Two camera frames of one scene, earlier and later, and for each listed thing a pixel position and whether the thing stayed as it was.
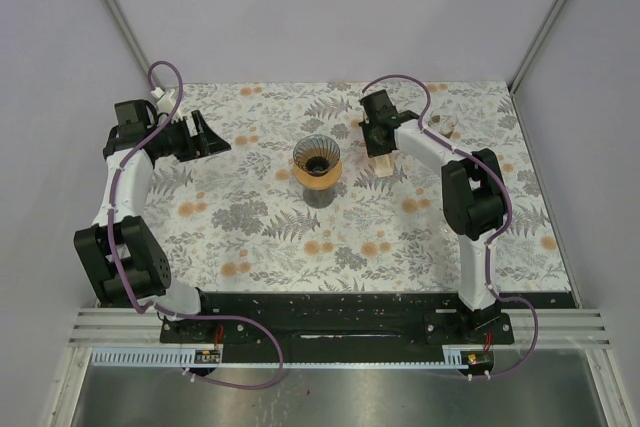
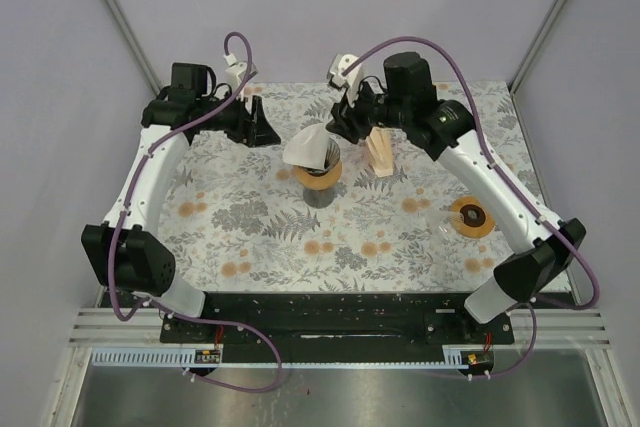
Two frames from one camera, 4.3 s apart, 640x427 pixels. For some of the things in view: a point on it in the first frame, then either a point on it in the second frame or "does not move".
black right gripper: (371, 150) to (343, 115)
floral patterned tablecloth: (238, 221) does not move
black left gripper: (197, 146) to (252, 129)
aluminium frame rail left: (117, 13) does not move
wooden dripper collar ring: (319, 182) does not move
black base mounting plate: (337, 328) does not move
